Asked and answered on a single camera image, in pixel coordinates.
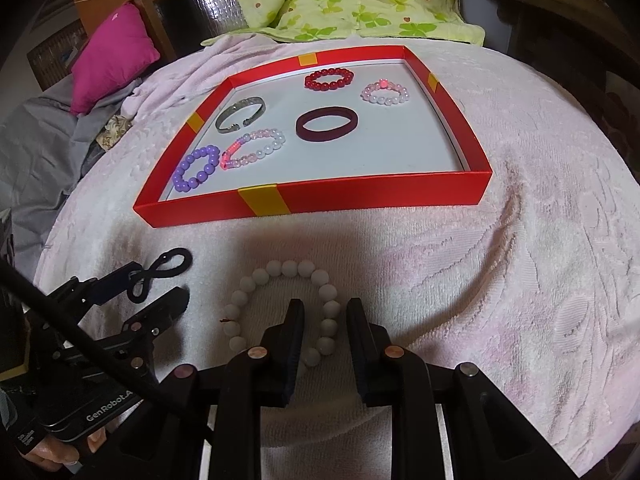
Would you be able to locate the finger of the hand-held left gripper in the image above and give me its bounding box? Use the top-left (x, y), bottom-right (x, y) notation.
top-left (100, 286), bottom-right (191, 342)
top-left (50, 261), bottom-right (146, 311)

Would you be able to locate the black cable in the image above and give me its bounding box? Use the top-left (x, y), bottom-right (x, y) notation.
top-left (0, 257), bottom-right (213, 428)

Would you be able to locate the grey sheet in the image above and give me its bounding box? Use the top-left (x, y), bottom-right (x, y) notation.
top-left (0, 77), bottom-right (143, 261)

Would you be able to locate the purple bead bracelet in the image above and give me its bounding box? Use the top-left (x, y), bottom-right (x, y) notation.
top-left (172, 145), bottom-right (221, 193)

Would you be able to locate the beige patterned cloth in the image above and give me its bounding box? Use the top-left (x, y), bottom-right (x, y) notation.
top-left (95, 114), bottom-right (133, 151)

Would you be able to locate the person's left hand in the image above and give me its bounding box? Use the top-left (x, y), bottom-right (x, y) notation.
top-left (20, 425), bottom-right (108, 472)

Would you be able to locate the red shallow box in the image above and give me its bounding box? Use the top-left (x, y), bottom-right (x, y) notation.
top-left (134, 46), bottom-right (493, 230)

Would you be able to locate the pale pink bead bracelet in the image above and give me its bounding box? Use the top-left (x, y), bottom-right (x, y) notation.
top-left (361, 78), bottom-right (411, 107)

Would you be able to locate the pink and clear bead bracelet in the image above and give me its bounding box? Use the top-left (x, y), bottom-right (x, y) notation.
top-left (220, 128), bottom-right (287, 171)

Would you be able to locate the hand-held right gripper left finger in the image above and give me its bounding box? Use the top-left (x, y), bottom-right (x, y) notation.
top-left (120, 298), bottom-right (307, 480)

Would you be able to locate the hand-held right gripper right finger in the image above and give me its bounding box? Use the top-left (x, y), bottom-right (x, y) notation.
top-left (346, 297), bottom-right (576, 480)

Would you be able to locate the silver bangle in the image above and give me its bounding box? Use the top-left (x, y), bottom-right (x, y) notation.
top-left (215, 97), bottom-right (265, 135)

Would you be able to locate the dark maroon bangle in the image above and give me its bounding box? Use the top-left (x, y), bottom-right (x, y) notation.
top-left (296, 107), bottom-right (358, 144)

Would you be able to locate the woven rattan cabinet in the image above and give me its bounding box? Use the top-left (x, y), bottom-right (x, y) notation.
top-left (27, 20), bottom-right (91, 91)

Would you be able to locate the black hair tie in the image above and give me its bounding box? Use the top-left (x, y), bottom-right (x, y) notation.
top-left (126, 248), bottom-right (193, 303)

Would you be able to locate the red bead bracelet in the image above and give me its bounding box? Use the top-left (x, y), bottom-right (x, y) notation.
top-left (304, 67), bottom-right (355, 93)

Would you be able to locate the white bead bracelet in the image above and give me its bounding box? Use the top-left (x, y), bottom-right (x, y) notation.
top-left (222, 259), bottom-right (342, 368)

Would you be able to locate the magenta pillow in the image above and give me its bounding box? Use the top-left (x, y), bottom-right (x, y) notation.
top-left (70, 2), bottom-right (162, 116)

